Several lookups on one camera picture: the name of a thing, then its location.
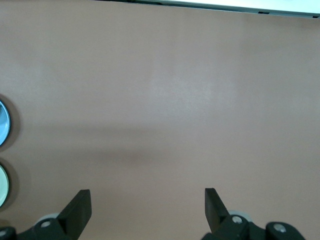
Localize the blue round plate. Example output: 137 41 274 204
0 100 12 147

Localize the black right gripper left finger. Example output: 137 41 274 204
17 189 93 240

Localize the green round plate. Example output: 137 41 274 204
0 163 11 209

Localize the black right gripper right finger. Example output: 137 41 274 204
201 187 267 240

